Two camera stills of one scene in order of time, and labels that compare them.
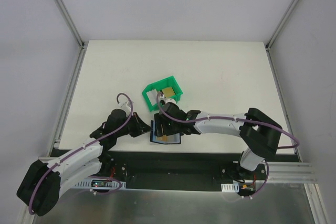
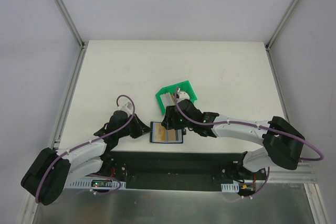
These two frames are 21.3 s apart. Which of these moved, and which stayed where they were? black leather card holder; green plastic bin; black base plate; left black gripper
Moved: green plastic bin
Stayed: black base plate; black leather card holder; left black gripper
